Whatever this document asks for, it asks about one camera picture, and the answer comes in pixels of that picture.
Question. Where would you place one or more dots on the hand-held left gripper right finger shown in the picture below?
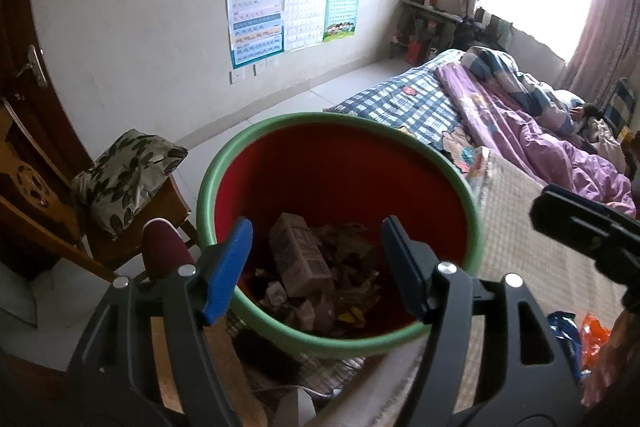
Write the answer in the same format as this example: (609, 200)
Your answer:
(402, 267)

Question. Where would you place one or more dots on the carved wooden chair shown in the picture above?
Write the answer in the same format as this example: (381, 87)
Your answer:
(35, 187)

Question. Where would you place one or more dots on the white wall switch plate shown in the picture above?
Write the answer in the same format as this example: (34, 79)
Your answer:
(265, 66)

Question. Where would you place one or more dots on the white chart wall poster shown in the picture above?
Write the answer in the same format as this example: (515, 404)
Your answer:
(306, 9)

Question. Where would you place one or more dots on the beige woven mat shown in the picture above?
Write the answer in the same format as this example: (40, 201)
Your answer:
(520, 247)

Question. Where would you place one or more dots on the blue checked chair cushion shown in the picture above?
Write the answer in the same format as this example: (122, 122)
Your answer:
(620, 102)

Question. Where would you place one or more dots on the grey blue checked quilt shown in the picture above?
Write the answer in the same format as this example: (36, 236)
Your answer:
(510, 77)

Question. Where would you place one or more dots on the leaf print pillow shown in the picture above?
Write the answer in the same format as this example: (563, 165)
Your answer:
(125, 177)

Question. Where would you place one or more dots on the blue snack packet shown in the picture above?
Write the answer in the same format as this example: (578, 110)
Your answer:
(565, 337)

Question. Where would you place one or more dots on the dark clothes pile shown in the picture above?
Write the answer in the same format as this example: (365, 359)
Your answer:
(482, 32)

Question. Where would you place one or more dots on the green bordered wall poster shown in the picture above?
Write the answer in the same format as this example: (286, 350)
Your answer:
(342, 4)

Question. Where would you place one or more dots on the red bin with green rim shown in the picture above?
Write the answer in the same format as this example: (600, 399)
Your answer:
(325, 167)

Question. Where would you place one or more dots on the blue bordered wall poster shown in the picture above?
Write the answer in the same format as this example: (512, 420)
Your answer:
(255, 19)

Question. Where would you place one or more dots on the dark brown wooden door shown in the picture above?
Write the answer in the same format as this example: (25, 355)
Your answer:
(30, 7)

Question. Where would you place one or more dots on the grey carton box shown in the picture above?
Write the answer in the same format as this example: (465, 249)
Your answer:
(300, 257)

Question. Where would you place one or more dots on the red container under shelf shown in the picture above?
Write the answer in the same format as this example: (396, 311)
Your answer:
(414, 52)

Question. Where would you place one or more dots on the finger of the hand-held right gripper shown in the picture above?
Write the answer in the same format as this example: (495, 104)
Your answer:
(575, 227)

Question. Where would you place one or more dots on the white wall socket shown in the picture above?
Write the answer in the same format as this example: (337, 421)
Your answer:
(236, 77)

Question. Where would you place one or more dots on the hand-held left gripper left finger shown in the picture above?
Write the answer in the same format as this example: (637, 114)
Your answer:
(227, 272)

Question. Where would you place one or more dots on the blue checked bed sheet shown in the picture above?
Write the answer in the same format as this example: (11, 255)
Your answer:
(400, 102)

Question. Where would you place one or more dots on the purple printed blanket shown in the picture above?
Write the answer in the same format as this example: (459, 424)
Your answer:
(515, 127)

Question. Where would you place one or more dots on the small cluttered desk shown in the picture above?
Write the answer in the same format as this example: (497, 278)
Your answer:
(425, 7)

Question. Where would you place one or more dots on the yellow snack wrapper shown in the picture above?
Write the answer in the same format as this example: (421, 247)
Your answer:
(351, 316)

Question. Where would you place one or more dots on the orange snack packet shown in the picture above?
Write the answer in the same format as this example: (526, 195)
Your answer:
(595, 337)

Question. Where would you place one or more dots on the pile of crumpled wrappers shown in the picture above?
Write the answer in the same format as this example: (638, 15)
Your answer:
(360, 272)

